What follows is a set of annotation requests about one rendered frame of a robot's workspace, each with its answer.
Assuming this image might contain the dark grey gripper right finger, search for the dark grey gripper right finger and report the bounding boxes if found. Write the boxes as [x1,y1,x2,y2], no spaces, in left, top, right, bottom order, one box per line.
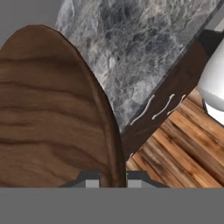
[125,171,171,188]

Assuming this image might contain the dark brown counter cabinet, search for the dark brown counter cabinet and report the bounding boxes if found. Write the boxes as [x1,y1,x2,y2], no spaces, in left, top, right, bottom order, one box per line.
[120,29,224,161]

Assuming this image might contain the pale cabinet handle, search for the pale cabinet handle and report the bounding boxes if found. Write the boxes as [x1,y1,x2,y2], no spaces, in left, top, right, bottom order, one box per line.
[129,94,157,127]
[166,94,187,116]
[150,93,176,121]

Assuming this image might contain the brown wooden bowl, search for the brown wooden bowl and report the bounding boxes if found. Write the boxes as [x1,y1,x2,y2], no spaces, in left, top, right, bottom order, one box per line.
[0,24,127,188]

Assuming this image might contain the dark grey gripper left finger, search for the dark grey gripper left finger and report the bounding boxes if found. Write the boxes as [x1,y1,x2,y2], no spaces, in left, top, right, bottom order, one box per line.
[59,171,102,188]

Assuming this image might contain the white rounded object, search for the white rounded object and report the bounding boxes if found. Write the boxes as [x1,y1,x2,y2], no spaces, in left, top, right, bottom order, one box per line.
[197,37,224,127]

